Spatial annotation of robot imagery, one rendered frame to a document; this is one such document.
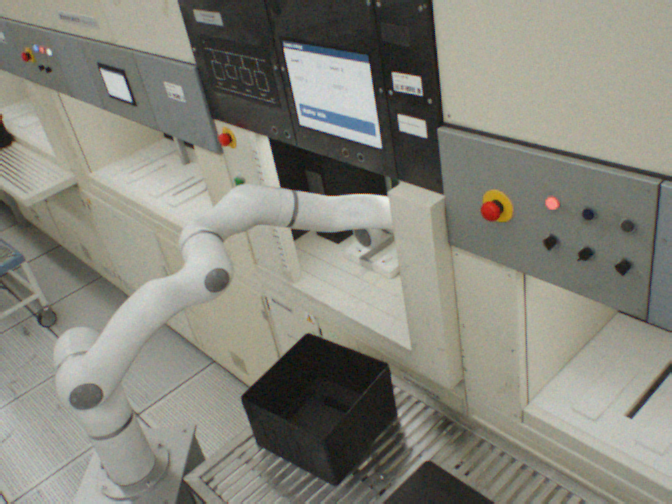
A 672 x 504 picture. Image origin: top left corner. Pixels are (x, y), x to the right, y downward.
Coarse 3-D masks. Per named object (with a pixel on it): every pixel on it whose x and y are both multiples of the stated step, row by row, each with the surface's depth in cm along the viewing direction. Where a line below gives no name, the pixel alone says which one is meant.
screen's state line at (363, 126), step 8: (304, 104) 165; (304, 112) 167; (312, 112) 164; (320, 112) 162; (328, 112) 160; (320, 120) 164; (328, 120) 161; (336, 120) 159; (344, 120) 157; (352, 120) 155; (360, 120) 153; (352, 128) 156; (360, 128) 154; (368, 128) 152
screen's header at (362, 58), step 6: (288, 42) 158; (288, 48) 159; (294, 48) 157; (300, 48) 156; (306, 48) 154; (312, 48) 152; (318, 48) 151; (324, 48) 149; (324, 54) 150; (330, 54) 149; (336, 54) 147; (342, 54) 146; (348, 54) 145; (354, 54) 143; (360, 54) 142; (354, 60) 144; (360, 60) 143; (366, 60) 141
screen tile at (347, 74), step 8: (328, 64) 151; (336, 64) 149; (328, 72) 152; (336, 72) 150; (344, 72) 148; (352, 72) 146; (336, 80) 152; (344, 80) 150; (352, 80) 148; (360, 80) 146; (360, 88) 147; (368, 88) 145; (336, 96) 155; (344, 96) 152; (352, 96) 150; (360, 96) 148; (368, 96) 147; (336, 104) 156; (344, 104) 154; (352, 104) 152; (360, 104) 150; (368, 104) 148; (360, 112) 151; (368, 112) 149
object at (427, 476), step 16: (432, 464) 155; (416, 480) 152; (432, 480) 152; (448, 480) 151; (400, 496) 150; (416, 496) 149; (432, 496) 148; (448, 496) 148; (464, 496) 147; (480, 496) 146
